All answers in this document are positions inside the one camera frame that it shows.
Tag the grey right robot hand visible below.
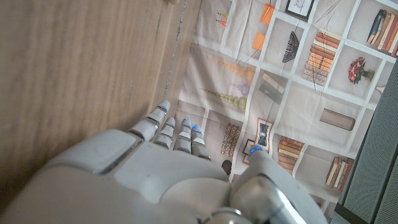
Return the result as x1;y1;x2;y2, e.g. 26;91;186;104
0;99;330;224

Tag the printed bookshelf backdrop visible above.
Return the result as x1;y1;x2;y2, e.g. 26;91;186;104
164;0;398;218

